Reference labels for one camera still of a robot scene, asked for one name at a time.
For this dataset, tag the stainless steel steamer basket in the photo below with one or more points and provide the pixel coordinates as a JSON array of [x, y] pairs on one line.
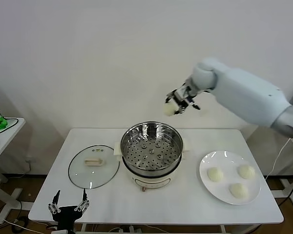
[[151, 151]]

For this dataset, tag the white steamed baozi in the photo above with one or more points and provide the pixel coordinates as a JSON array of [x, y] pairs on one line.
[[169, 109], [215, 174], [246, 171], [238, 190]]

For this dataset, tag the white side desk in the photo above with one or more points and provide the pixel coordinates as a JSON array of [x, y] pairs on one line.
[[12, 131], [289, 189]]

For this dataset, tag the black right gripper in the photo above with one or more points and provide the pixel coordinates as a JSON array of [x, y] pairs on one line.
[[184, 95]]

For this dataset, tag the round glass pot lid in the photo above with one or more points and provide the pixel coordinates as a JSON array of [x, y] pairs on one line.
[[94, 168]]

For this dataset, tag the white floor power strip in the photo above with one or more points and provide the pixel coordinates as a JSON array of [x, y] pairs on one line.
[[134, 229]]

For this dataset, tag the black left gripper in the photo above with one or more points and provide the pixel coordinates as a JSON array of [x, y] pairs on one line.
[[66, 214]]

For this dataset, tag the white wall socket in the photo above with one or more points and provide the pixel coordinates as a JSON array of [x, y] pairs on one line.
[[30, 161]]

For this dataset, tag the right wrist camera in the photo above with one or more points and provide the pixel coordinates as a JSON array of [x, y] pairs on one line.
[[191, 100]]

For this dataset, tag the white round plate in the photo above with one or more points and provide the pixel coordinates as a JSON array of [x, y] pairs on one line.
[[224, 190]]

